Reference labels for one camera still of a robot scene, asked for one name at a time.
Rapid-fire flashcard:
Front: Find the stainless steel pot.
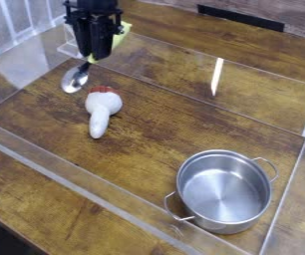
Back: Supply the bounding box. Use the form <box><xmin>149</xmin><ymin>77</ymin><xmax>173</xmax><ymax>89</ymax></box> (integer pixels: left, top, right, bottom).
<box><xmin>163</xmin><ymin>149</ymin><xmax>280</xmax><ymax>235</ymax></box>

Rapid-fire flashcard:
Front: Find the green handled metal spoon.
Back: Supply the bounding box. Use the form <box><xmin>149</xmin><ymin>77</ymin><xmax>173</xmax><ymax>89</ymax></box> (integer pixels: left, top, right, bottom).
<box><xmin>62</xmin><ymin>22</ymin><xmax>132</xmax><ymax>94</ymax></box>

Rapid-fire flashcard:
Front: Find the clear acrylic triangle bracket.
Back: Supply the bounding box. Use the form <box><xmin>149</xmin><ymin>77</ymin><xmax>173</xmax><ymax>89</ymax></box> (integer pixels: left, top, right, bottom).
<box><xmin>58</xmin><ymin>25</ymin><xmax>83</xmax><ymax>59</ymax></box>

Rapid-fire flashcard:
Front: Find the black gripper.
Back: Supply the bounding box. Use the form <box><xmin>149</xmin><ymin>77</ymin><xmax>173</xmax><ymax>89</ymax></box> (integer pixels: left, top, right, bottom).
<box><xmin>63</xmin><ymin>0</ymin><xmax>124</xmax><ymax>60</ymax></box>

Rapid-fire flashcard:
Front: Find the black strip on wall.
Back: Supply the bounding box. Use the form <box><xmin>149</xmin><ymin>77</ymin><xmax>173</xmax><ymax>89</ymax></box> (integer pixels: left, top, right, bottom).
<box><xmin>197</xmin><ymin>4</ymin><xmax>285</xmax><ymax>32</ymax></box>

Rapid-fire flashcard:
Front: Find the white toy mushroom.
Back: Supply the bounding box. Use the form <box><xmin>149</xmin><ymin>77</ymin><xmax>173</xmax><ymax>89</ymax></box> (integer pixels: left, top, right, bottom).
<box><xmin>86</xmin><ymin>86</ymin><xmax>123</xmax><ymax>138</ymax></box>

